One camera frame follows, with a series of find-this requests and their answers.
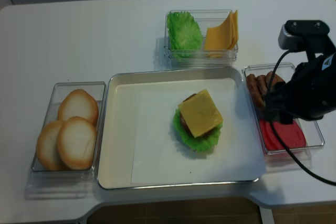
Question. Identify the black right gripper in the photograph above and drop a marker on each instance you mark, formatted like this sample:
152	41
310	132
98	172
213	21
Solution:
309	95

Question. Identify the yellow cheese slice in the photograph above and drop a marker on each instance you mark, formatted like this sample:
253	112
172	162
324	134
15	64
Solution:
200	113

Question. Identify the stack of cheese slices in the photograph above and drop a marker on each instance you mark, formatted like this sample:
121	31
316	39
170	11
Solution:
225	36

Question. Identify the lettuce leaf under patty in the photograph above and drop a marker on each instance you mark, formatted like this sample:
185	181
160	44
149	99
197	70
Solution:
199	144

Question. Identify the brown patty on lettuce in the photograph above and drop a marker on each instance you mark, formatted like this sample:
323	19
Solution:
184	125

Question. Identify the clear lettuce cheese container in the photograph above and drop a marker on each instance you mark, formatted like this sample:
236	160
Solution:
202	58

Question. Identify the green lettuce leaf in container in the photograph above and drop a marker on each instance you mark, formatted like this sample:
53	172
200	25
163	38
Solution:
184	34

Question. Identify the right brown patty in container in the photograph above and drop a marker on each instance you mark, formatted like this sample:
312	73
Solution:
276	79

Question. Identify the red tomato slices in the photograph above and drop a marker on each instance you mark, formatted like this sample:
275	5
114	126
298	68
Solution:
291	134

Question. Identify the clear patty tomato container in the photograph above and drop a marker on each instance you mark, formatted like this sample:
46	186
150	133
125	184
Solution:
280	160

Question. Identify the left brown patty in container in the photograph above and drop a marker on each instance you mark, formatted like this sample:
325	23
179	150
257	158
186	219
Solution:
254	91

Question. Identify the white paper sheet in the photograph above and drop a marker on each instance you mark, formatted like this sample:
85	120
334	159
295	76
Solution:
160	156

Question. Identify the white metal tray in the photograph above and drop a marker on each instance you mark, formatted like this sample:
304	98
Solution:
121	117

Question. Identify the back bun half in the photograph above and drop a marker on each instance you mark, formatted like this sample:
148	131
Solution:
79	103

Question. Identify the bun half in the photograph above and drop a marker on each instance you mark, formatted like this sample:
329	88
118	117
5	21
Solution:
79	103
76	141
46	149

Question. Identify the front right bun half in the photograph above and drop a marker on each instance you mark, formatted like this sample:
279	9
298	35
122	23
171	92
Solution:
76	141

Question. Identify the clear plastic bun container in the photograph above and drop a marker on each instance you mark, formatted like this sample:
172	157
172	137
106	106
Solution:
64	164

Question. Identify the front left bun half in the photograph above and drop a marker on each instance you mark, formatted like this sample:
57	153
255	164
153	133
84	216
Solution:
46	149

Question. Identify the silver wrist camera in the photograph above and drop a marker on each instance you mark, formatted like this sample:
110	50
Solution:
310	36

